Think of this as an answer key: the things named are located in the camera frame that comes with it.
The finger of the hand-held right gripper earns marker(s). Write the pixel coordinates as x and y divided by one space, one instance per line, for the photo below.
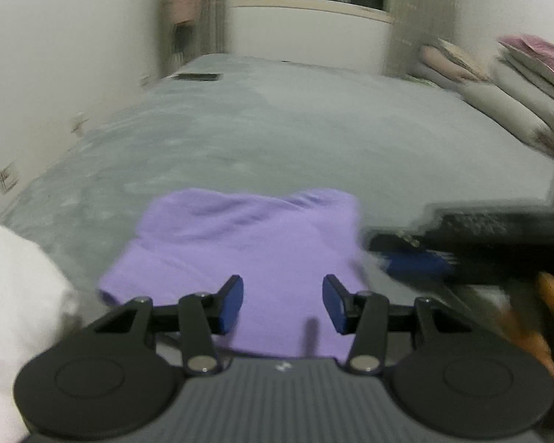
397 242
420 267

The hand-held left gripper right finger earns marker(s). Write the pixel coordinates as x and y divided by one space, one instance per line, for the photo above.
334 305

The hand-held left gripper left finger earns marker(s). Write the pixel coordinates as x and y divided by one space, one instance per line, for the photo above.
228 305

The purple pants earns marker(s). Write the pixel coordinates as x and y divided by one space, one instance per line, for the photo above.
249 240

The person's right hand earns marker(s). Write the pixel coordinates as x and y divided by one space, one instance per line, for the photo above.
551 293

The grey folded quilt stack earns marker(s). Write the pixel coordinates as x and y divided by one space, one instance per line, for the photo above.
535 92

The person's white clothing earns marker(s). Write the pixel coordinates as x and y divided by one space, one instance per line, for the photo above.
18 323

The grey star print curtain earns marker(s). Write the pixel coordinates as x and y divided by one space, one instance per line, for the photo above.
420 14
214 4

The black phone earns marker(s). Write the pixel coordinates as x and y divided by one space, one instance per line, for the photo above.
197 77

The dark hanging garment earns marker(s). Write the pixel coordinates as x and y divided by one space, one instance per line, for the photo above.
183 41

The white wall socket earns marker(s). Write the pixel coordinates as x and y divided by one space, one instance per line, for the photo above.
7 177
145 79
79 123

